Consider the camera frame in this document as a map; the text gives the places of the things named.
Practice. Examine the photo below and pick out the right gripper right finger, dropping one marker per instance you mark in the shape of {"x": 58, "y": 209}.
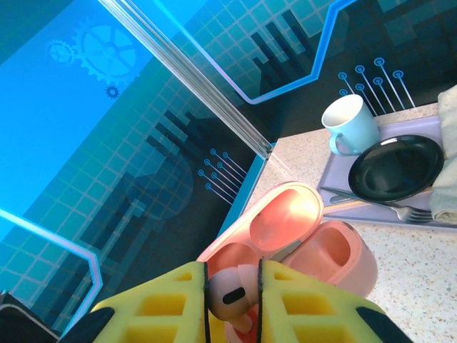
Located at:
{"x": 303, "y": 314}

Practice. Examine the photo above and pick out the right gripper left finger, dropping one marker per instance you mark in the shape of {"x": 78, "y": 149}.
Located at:
{"x": 160, "y": 314}

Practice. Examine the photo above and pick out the pink earbud charging case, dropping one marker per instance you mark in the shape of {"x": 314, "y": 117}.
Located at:
{"x": 321, "y": 257}

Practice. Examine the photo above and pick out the metal knife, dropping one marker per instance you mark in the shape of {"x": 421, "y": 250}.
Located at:
{"x": 342, "y": 198}

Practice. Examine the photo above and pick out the metal fork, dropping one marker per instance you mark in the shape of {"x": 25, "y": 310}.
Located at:
{"x": 410, "y": 214}

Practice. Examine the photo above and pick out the black plate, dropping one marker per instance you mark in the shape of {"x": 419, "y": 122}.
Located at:
{"x": 392, "y": 168}

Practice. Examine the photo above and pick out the light blue mug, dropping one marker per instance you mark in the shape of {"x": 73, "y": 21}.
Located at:
{"x": 357, "y": 121}

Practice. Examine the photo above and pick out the lavender tray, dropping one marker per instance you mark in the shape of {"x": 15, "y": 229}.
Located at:
{"x": 403, "y": 125}

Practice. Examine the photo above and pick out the beige folded cloth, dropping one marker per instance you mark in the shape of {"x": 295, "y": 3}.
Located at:
{"x": 448, "y": 118}

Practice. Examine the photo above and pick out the aluminium frame post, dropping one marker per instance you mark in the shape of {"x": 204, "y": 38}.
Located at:
{"x": 187, "y": 71}

